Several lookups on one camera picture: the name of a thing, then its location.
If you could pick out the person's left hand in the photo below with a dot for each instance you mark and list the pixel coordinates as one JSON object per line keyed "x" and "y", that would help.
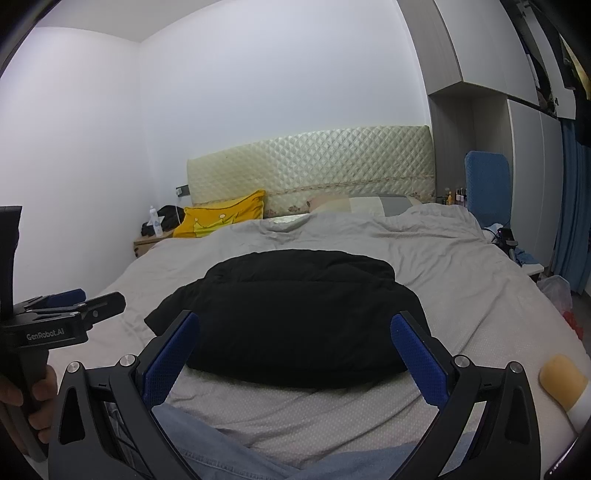
{"x": 44, "y": 397}

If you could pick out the white plastic bottle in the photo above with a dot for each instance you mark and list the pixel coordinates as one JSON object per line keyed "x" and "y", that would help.
{"x": 156, "y": 226}

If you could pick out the grey built-in wardrobe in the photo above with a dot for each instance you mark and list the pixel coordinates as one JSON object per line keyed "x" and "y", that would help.
{"x": 526, "y": 161}

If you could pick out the grey and pink patchwork pillow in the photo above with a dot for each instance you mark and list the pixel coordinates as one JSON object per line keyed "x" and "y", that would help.
{"x": 369, "y": 204}

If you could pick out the yellow plush object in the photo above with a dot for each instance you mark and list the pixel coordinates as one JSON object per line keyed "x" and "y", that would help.
{"x": 561, "y": 378}

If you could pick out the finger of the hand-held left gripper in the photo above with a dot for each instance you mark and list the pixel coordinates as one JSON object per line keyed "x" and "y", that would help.
{"x": 108, "y": 304}
{"x": 69, "y": 295}

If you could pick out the cream quilted headboard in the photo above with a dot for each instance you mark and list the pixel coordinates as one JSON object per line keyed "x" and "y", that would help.
{"x": 314, "y": 161}

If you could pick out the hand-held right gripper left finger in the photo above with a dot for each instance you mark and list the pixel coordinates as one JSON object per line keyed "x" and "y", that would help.
{"x": 171, "y": 357}

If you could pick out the yellow pillow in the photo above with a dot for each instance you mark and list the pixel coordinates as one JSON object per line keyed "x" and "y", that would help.
{"x": 221, "y": 217}

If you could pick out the bed with grey duvet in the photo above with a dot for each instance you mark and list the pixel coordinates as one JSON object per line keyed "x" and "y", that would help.
{"x": 461, "y": 300}

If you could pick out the white side table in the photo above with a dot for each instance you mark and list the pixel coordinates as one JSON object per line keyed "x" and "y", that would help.
{"x": 535, "y": 269}

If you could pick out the black puffer jacket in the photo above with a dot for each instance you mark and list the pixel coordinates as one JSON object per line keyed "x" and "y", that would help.
{"x": 300, "y": 314}

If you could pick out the blue chair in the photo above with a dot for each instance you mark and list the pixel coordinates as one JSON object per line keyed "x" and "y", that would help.
{"x": 489, "y": 189}

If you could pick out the light blue cloth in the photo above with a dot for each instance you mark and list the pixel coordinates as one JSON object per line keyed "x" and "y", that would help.
{"x": 526, "y": 257}

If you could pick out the red plastic bag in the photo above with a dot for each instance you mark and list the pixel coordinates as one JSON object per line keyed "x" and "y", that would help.
{"x": 574, "y": 323}

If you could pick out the black bag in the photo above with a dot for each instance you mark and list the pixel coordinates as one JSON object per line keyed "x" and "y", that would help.
{"x": 171, "y": 213}

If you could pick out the wall socket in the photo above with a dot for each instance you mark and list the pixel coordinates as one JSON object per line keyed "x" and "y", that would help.
{"x": 183, "y": 190}

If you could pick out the row of small bottles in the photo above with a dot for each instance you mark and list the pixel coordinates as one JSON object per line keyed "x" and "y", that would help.
{"x": 455, "y": 197}

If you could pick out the black device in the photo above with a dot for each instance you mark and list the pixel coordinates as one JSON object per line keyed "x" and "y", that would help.
{"x": 508, "y": 237}

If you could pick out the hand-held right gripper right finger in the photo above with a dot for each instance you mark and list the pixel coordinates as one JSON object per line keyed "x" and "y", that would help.
{"x": 418, "y": 357}

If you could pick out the clear plastic bag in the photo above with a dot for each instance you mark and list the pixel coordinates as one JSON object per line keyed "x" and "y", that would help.
{"x": 556, "y": 290}

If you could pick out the wooden nightstand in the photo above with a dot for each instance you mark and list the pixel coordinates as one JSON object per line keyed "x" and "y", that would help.
{"x": 145, "y": 242}

